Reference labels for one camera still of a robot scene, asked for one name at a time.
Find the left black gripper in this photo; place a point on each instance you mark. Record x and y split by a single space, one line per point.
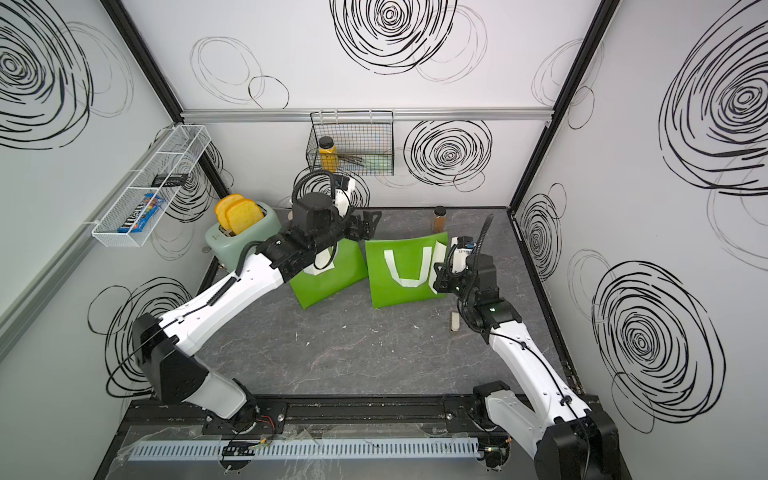
367 228

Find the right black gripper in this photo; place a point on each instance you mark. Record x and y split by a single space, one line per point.
445 274

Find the beige stapler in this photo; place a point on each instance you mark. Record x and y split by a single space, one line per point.
455 322

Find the green bag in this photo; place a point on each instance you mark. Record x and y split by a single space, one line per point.
348 268
402 271

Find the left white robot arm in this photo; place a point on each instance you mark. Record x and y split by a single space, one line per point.
164 348

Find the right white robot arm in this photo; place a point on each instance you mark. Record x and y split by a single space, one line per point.
563 435

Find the green packet in basket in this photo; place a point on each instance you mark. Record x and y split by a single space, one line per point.
378 163

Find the brown bottle black cap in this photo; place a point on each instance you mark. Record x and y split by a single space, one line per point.
439 220

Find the yellow juice bottle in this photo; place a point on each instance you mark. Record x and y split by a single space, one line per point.
327 153

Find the front yellow toast slice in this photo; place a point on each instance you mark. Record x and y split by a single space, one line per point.
241 215

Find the yellow toast slice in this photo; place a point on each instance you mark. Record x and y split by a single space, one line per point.
222 206
241 215

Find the mint green toaster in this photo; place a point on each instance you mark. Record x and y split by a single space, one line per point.
227 249

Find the rear yellow toast slice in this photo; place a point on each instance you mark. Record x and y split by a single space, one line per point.
222 206

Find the black small box on shelf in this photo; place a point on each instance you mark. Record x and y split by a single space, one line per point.
169 180

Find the blue candy packet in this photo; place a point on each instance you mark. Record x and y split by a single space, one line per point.
148 206

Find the black wire wall basket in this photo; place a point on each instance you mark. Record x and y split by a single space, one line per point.
355 132

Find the white slotted cable duct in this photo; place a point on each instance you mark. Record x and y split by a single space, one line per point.
305 449

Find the white wire wall shelf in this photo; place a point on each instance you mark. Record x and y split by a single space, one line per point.
177 150

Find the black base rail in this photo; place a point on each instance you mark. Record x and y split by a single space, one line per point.
453 413

